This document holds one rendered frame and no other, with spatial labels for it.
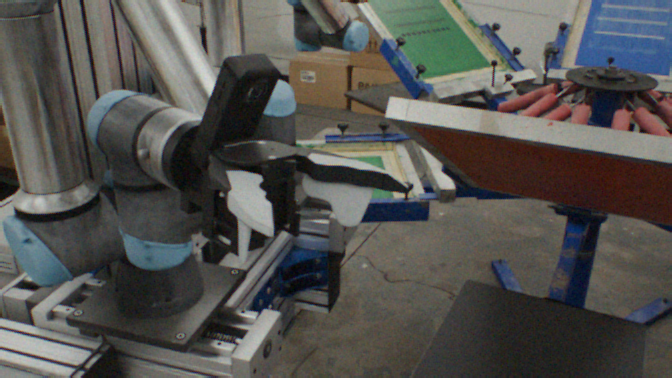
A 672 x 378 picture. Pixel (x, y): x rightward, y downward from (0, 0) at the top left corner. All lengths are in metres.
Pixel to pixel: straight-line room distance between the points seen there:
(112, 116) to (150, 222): 0.12
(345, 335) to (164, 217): 2.37
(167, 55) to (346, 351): 2.27
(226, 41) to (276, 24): 5.21
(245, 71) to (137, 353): 0.74
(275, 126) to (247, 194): 0.96
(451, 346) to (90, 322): 0.79
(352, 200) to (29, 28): 0.49
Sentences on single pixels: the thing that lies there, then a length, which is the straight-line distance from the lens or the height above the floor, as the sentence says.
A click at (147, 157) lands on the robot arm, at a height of 1.66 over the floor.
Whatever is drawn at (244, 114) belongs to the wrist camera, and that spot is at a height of 1.71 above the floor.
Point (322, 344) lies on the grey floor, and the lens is 2.97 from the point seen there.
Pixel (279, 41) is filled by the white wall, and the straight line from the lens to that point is 6.70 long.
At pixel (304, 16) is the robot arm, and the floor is 1.59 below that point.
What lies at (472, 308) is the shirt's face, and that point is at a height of 0.95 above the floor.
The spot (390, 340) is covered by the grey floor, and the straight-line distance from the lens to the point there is 3.00.
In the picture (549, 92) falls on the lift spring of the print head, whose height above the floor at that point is 1.22.
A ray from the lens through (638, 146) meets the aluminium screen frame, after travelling 1.04.
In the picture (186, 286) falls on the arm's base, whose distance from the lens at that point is 1.08.
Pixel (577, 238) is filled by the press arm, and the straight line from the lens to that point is 2.07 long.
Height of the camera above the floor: 1.89
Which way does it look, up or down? 26 degrees down
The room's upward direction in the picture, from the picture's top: straight up
